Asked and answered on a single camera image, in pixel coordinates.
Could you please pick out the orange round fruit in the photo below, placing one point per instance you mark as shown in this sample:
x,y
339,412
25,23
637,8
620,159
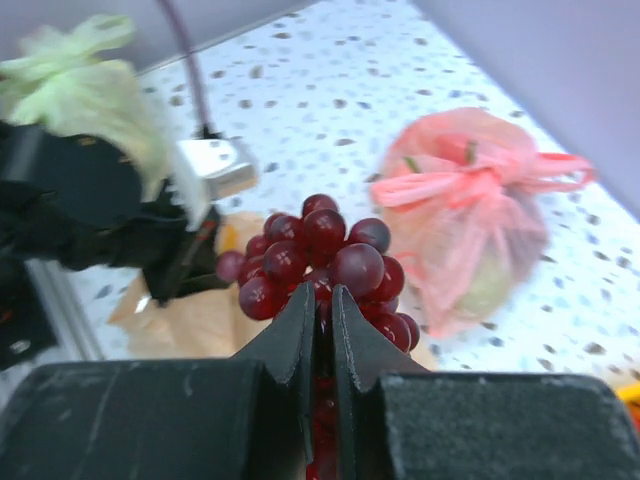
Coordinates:
x,y
227,238

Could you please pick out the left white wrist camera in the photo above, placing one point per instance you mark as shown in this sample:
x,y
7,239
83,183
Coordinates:
x,y
206,169

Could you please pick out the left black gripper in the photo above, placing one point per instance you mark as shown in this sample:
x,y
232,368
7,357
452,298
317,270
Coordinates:
x,y
78,201

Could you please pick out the dark red grape bunch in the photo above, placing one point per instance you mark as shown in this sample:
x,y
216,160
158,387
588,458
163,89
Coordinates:
x,y
317,247

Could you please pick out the pink knotted plastic bag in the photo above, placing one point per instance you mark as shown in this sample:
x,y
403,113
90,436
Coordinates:
x,y
458,190

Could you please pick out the green plastic fruit bag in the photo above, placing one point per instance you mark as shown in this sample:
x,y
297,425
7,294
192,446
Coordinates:
x,y
63,83

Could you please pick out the orange plastic fruit bag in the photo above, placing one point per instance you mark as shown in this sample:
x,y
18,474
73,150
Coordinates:
x,y
210,323

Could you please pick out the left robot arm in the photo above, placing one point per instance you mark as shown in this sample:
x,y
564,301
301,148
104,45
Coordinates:
x,y
25,329

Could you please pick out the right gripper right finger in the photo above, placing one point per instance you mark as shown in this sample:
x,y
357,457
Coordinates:
x,y
397,420

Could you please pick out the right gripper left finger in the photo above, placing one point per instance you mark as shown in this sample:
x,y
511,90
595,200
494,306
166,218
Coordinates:
x,y
245,417

